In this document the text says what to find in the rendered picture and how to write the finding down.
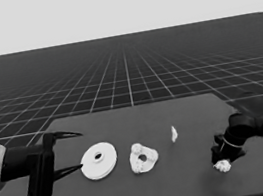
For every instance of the small white toothed gear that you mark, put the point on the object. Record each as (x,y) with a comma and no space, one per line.
(135,169)
(134,151)
(224,166)
(154,158)

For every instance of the large thick white disc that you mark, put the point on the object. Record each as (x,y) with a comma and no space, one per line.
(106,164)

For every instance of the small thin T-shaped white piece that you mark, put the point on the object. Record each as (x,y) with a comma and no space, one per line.
(174,134)

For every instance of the white round carrier with pins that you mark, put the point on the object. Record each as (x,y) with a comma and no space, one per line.
(148,165)

